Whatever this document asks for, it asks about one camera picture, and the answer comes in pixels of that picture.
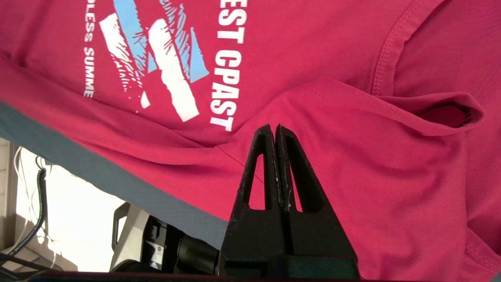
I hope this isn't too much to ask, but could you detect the black braided cable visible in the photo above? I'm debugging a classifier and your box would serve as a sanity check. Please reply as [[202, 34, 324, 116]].
[[0, 166, 48, 259]]

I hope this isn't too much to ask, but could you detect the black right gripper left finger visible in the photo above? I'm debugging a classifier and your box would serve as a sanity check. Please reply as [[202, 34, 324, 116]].
[[218, 124, 289, 275]]

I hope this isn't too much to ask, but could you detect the white grey robot base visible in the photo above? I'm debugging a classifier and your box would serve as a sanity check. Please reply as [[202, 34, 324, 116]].
[[110, 202, 222, 275]]

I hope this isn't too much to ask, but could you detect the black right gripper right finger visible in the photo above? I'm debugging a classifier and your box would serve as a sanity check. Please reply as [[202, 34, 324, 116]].
[[276, 124, 359, 259]]

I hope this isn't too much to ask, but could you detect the red printed t-shirt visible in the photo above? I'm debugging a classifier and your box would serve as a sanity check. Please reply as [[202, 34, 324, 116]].
[[0, 0, 501, 282]]

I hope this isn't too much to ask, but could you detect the blue-grey bed sheet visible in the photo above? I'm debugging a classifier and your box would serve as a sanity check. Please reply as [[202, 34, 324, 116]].
[[0, 101, 231, 251]]

